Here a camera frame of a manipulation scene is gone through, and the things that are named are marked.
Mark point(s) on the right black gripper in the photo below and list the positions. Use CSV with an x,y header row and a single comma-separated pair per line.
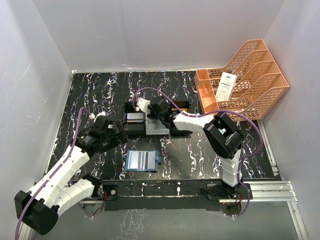
x,y
152,111

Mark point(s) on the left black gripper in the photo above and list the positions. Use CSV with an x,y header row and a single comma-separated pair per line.
x,y
119,131

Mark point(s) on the three-compartment black white tray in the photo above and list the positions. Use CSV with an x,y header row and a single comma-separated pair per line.
x,y
149,127

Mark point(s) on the blue leather card holder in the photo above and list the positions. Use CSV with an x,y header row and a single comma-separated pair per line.
x,y
158,161

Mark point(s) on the white magnetic stripe card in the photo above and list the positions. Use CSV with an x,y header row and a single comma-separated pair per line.
x,y
148,160

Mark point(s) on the orange mesh file organizer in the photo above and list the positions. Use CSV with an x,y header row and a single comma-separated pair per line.
x,y
259,83

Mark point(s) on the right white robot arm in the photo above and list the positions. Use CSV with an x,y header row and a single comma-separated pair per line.
x,y
222,133

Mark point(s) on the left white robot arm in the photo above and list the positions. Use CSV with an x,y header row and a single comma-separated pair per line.
x,y
57,185

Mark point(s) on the white paper receipt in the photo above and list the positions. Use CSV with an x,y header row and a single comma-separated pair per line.
x,y
225,87

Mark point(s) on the aluminium frame rail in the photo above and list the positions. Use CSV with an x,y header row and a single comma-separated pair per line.
x,y
211,195

